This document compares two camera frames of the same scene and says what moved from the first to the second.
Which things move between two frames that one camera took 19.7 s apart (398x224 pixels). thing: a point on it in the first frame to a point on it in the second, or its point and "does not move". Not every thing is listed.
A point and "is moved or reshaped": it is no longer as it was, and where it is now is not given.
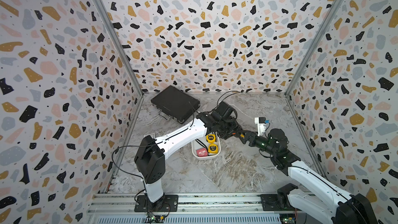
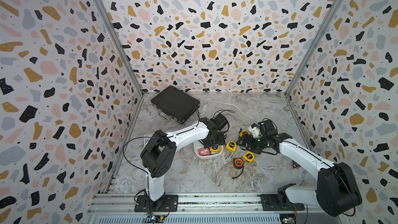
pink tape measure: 202,152 does not move
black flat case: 174,103 does not move
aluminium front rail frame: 193,208 does not move
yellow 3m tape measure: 211,138 is moved or reshaped
